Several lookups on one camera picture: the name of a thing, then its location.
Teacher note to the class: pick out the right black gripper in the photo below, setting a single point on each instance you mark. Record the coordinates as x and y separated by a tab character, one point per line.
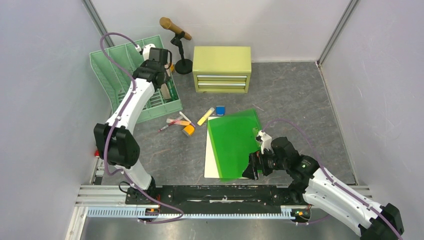
256	162

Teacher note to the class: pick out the green plastic folder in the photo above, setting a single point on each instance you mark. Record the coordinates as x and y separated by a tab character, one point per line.
232	145

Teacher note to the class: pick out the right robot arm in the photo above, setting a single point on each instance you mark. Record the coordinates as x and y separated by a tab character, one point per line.
314	185

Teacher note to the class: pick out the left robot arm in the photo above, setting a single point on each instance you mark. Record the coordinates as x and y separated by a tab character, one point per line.
114	139

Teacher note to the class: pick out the blue eraser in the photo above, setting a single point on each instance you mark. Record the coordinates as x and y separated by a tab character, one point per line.
220	110

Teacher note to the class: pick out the yellow highlighter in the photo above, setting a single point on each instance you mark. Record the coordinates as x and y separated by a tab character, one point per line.
203	119

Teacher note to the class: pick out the orange small box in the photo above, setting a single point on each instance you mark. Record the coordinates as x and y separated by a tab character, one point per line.
188	130

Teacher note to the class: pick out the white pen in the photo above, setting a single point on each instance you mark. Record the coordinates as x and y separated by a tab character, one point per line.
187	119

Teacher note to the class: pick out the orange pink highlighter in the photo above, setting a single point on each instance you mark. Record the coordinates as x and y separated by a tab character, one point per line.
179	122

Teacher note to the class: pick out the yellow-green drawer chest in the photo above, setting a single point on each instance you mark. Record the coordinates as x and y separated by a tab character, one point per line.
222	69

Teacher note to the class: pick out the brown microphone on stand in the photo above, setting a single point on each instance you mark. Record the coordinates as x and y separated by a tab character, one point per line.
184	66

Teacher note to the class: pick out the mint green file organizer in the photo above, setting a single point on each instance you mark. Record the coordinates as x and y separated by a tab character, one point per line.
116	83

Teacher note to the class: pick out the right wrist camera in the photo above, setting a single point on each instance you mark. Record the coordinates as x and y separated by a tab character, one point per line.
265	141

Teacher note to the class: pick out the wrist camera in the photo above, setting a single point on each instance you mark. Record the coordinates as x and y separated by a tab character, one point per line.
265	141
145	50

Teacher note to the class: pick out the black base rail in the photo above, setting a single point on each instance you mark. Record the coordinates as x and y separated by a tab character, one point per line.
223	199

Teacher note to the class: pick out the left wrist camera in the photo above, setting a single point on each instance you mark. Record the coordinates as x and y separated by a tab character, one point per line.
145	50

